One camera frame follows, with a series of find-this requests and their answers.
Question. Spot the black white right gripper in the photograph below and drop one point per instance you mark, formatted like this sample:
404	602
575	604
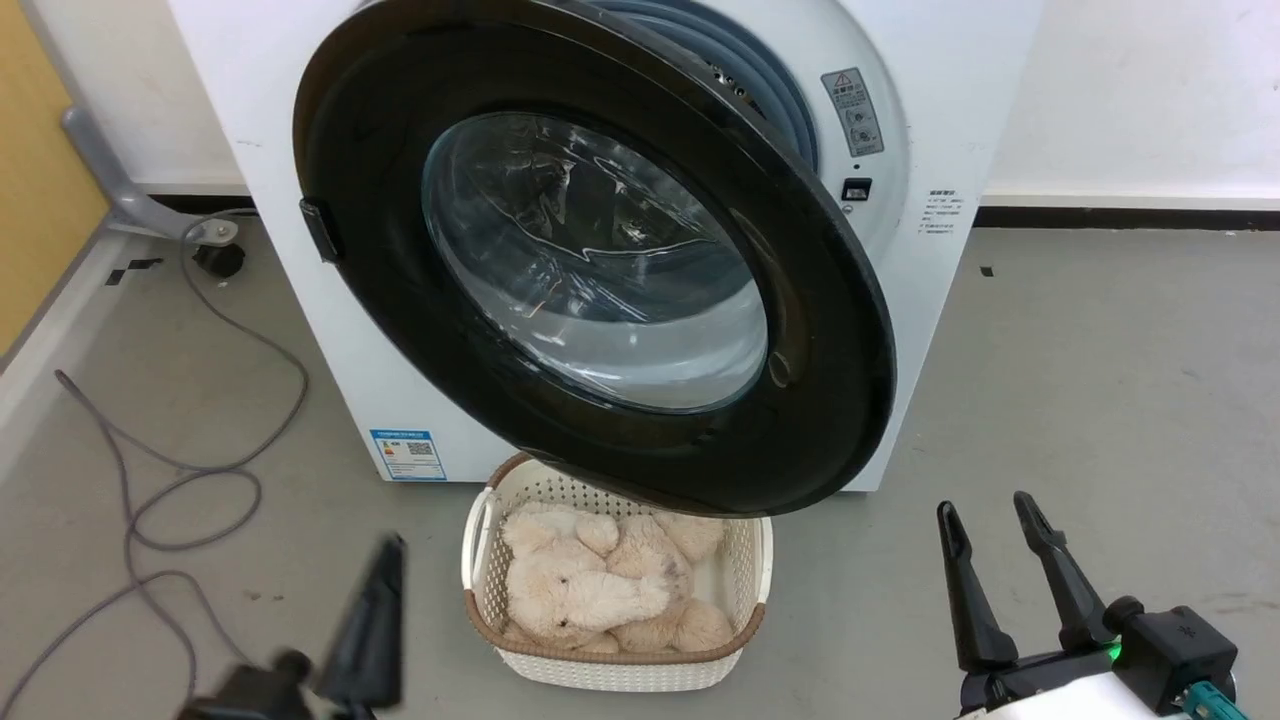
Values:
1170	650

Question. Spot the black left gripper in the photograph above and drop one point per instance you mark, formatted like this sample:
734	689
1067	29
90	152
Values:
255	695

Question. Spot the white front-load washing machine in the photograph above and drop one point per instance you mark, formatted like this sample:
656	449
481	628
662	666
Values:
300	340

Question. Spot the black round washer door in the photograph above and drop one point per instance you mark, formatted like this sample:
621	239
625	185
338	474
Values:
400	320

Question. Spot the black door lock socket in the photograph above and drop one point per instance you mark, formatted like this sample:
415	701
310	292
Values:
857	189

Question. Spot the blue energy label sticker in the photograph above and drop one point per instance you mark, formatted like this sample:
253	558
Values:
407	455

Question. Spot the beige plush teddy bear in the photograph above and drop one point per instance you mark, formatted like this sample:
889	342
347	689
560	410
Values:
580	595

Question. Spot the white perforated laundry basket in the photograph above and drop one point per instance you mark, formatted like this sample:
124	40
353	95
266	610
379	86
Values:
610	672

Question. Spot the small printed text label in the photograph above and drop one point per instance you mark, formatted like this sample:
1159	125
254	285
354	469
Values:
942	212

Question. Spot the black caster wheel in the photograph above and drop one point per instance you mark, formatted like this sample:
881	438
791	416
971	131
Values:
220	260

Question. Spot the grey warning sticker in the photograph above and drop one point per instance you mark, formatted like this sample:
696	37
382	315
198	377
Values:
853	112

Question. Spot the yellow wooden panel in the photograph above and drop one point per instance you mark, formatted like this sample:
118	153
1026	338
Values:
40	180

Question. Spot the grey rubber drum gasket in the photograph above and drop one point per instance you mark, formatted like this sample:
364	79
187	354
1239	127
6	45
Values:
775	85

